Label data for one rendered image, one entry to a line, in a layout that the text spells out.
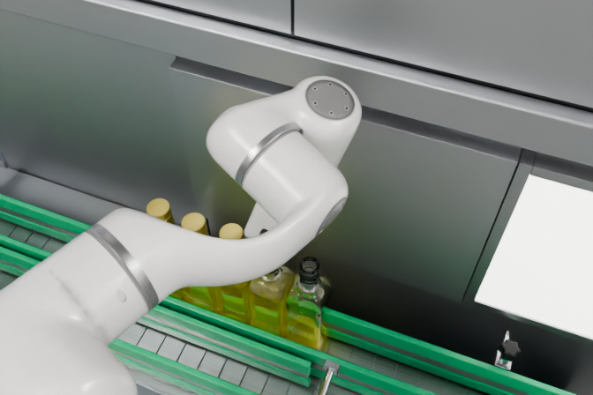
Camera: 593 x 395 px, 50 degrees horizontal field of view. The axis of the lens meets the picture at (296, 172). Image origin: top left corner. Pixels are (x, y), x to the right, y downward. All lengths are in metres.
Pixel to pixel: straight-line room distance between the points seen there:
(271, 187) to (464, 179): 0.34
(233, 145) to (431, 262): 0.50
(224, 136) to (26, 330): 0.23
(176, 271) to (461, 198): 0.45
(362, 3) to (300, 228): 0.30
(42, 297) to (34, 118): 0.77
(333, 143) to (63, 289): 0.28
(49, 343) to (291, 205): 0.22
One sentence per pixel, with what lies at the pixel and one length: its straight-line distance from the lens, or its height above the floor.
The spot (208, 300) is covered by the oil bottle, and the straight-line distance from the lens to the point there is 1.02.
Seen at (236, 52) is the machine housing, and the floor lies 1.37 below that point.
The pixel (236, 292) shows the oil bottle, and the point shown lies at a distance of 0.96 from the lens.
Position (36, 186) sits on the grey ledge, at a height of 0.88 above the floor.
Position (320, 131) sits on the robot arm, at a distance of 0.60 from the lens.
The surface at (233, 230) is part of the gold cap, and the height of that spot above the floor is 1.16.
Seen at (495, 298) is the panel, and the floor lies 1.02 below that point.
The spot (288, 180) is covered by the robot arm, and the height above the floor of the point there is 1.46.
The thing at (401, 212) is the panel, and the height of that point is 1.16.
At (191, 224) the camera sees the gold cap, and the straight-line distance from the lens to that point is 0.90.
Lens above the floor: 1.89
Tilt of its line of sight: 50 degrees down
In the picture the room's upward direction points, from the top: straight up
